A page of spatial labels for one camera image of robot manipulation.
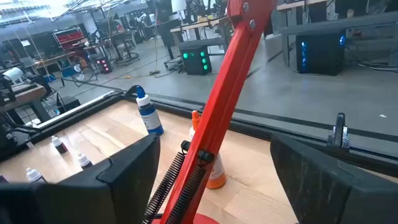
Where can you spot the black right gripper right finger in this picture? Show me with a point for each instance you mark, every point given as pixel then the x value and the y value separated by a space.
pixel 326 193

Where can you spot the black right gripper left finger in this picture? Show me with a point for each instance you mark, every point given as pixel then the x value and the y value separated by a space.
pixel 130 186

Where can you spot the small clear dropper bottle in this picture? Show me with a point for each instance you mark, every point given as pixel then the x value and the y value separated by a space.
pixel 83 160

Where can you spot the blue-capped small bottle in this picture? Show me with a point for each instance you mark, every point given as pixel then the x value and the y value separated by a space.
pixel 150 118

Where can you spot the small dark food coloring bottle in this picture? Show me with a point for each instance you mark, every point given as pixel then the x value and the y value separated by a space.
pixel 59 146

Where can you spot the orange-capped red bottle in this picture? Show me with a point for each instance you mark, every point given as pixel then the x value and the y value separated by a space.
pixel 217 174

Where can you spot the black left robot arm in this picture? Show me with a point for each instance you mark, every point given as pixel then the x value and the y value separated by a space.
pixel 6 140

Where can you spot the red-lit black box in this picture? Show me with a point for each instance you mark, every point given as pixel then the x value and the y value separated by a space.
pixel 104 65

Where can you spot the red desk lamp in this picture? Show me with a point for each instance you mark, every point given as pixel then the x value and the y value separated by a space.
pixel 224 93

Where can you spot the green-lit black computer tower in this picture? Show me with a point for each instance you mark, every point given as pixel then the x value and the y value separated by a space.
pixel 194 62

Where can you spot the blue-lit black computer tower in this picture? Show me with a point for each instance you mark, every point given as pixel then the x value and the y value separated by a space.
pixel 320 53

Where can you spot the red tool cart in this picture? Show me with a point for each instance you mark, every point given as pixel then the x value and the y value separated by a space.
pixel 70 37

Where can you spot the wooden background table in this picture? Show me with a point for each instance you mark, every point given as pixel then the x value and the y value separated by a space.
pixel 199 25

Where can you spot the black aluminium table frame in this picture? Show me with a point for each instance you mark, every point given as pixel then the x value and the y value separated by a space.
pixel 174 104

